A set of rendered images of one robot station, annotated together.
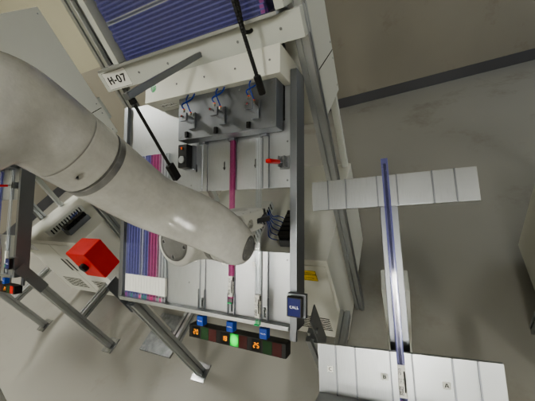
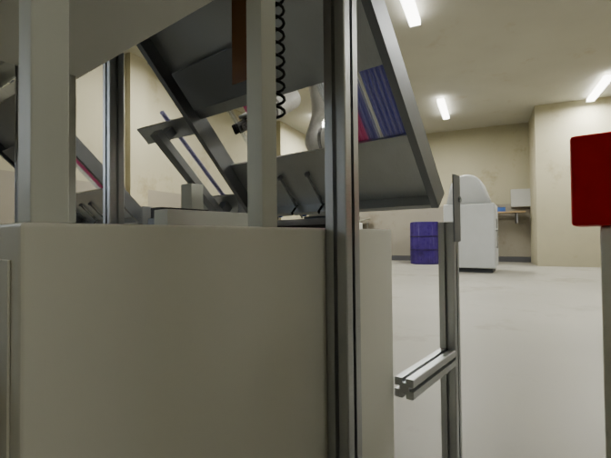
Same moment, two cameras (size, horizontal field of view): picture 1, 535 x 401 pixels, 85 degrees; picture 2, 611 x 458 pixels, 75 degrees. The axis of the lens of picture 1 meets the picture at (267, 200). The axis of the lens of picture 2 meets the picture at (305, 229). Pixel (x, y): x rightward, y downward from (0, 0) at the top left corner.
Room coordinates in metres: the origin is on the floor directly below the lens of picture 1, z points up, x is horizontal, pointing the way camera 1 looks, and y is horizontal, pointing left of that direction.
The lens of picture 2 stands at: (1.92, 0.37, 0.61)
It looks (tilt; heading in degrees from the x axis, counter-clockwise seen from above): 1 degrees up; 186
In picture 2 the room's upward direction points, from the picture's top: 1 degrees counter-clockwise
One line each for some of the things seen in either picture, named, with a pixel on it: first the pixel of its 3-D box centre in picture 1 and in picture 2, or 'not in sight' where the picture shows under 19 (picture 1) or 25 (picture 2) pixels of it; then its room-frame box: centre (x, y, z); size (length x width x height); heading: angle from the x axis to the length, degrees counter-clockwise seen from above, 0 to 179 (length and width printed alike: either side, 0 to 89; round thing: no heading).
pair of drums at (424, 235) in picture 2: not in sight; (430, 242); (-7.28, 2.27, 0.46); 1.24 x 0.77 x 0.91; 162
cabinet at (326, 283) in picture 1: (285, 247); (154, 391); (1.17, 0.00, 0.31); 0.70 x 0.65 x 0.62; 58
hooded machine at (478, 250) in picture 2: not in sight; (471, 223); (-5.17, 2.52, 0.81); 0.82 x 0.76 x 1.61; 70
